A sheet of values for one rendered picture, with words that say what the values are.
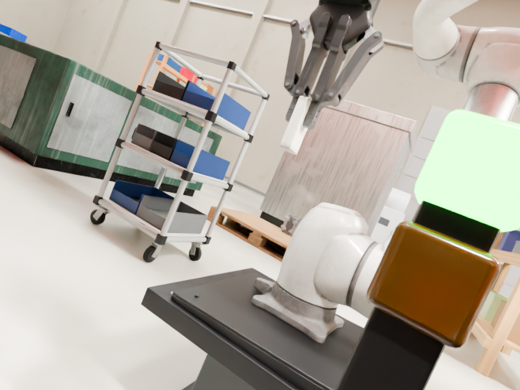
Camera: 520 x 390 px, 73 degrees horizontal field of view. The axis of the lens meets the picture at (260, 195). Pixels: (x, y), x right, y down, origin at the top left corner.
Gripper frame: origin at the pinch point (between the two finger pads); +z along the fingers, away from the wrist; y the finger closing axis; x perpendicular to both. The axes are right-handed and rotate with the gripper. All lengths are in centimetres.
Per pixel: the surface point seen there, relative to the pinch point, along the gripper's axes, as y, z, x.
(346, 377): -18.3, 15.9, 25.3
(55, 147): 224, 35, -117
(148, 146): 115, 10, -90
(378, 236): 57, 4, -606
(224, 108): 84, -21, -96
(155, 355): 35, 65, -43
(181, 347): 33, 64, -54
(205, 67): 720, -276, -779
